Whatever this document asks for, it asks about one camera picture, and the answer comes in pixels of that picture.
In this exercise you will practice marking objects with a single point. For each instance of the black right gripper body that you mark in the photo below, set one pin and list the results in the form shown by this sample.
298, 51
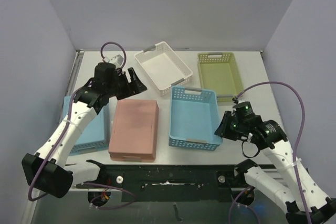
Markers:
223, 126

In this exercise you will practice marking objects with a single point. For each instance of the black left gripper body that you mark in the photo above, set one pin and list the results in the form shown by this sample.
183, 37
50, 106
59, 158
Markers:
116, 88

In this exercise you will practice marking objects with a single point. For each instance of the pink plastic basket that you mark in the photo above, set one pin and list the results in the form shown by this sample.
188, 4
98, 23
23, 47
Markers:
134, 131

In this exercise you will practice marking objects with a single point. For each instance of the light blue plastic basket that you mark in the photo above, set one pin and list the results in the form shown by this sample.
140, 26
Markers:
95, 136

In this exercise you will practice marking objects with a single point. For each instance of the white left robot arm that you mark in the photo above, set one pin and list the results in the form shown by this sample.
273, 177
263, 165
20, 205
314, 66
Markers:
46, 169

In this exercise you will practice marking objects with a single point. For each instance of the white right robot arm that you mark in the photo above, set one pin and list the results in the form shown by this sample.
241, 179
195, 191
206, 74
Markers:
300, 198

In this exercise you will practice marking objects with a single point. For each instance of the white plastic basket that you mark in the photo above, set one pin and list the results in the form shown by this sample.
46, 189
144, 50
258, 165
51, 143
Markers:
163, 67

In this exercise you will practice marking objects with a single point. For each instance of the yellow-green plastic basket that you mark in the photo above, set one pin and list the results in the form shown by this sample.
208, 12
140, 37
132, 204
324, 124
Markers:
218, 71

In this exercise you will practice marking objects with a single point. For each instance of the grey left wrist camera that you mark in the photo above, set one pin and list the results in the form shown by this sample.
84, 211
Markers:
117, 61

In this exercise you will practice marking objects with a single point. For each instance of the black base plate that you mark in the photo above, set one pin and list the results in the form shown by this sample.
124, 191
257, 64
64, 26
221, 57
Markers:
164, 183

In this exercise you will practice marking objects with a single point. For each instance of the aluminium table frame rail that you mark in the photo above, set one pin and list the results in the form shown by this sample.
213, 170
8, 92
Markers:
29, 211

